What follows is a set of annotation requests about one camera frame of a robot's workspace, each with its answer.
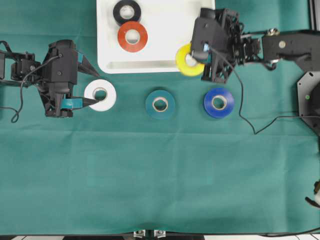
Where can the aluminium frame rail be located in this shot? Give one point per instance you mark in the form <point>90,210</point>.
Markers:
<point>314,14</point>

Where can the white black object at edge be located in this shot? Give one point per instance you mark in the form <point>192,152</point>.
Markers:
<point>315,201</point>

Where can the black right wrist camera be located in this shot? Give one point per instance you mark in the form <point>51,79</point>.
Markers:
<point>209,31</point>

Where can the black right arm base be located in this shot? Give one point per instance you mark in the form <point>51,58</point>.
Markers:
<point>308,96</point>

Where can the white plastic case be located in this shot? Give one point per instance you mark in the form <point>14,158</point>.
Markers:
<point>169,25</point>

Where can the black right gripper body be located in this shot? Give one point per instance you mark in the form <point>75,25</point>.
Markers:
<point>216,70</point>

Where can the metal table clamp right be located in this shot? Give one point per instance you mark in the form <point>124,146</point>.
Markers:
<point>157,233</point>

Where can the green tape roll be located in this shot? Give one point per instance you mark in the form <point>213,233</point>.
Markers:
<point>160,105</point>

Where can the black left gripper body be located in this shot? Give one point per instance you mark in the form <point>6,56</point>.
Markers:
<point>52,100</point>

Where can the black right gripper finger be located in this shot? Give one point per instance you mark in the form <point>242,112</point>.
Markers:
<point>199,55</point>

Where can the metal table clamp left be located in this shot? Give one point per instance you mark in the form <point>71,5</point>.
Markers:
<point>139,233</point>

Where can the white tape roll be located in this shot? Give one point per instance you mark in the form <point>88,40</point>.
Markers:
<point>102,91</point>

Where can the red tape roll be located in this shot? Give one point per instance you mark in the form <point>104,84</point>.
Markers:
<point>132,36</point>

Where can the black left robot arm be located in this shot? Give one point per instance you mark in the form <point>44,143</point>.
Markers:
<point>21,69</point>

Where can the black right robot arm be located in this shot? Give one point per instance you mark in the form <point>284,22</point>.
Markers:
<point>268,47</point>

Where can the black tape roll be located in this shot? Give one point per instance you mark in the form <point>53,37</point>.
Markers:
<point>126,11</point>

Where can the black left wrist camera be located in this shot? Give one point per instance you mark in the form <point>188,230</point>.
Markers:
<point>61,72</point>

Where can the green table cloth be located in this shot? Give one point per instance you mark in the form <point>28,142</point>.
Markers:
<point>122,170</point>

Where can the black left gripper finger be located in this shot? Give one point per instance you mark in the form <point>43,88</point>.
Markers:
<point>84,66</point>
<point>77,102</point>

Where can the metal table clamp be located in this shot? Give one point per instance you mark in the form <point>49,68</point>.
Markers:
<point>157,233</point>
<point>139,233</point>

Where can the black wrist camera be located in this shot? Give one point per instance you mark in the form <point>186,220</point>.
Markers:
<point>61,72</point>
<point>209,31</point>

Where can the yellow tape roll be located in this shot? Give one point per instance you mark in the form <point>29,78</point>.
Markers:
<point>186,64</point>

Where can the blue tape roll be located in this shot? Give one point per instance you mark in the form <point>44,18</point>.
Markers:
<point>218,102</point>

